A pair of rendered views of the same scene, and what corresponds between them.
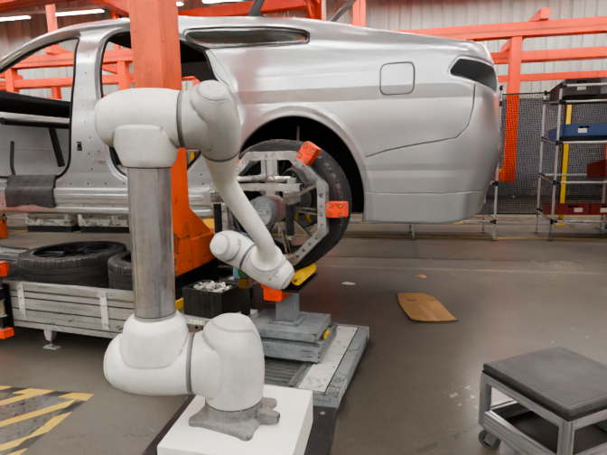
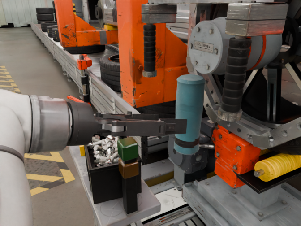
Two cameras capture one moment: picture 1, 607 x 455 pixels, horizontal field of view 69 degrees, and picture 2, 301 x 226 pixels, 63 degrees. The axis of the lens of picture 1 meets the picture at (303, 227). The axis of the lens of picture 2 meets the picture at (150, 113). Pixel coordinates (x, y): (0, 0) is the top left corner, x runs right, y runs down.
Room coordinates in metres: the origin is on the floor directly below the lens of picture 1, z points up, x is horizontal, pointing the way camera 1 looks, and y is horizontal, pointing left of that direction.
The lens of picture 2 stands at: (1.43, -0.14, 0.95)
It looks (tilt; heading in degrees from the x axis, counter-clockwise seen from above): 24 degrees down; 45
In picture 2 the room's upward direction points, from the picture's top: straight up
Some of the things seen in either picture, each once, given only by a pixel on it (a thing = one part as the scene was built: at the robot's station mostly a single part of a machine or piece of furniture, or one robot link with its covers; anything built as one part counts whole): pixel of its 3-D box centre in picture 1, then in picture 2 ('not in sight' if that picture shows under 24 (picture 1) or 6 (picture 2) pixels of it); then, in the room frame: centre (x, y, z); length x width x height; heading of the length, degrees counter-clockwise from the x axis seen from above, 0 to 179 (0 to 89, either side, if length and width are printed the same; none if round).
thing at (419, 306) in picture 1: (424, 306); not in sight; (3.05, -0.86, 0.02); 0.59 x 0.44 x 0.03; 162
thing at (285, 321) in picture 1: (287, 302); (262, 180); (2.29, 0.09, 0.32); 0.40 x 0.30 x 0.28; 72
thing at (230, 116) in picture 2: (290, 220); (234, 77); (1.85, 0.06, 0.83); 0.04 x 0.04 x 0.16
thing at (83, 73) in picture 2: (0, 297); (84, 82); (2.54, 1.80, 0.30); 0.09 x 0.05 x 0.50; 72
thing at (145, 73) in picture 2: (218, 218); (149, 49); (1.95, 0.38, 0.83); 0.04 x 0.04 x 0.16
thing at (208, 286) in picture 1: (212, 297); (110, 160); (1.79, 0.39, 0.51); 0.20 x 0.14 x 0.13; 64
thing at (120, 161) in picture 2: (244, 283); (128, 166); (1.74, 0.24, 0.59); 0.04 x 0.04 x 0.04; 72
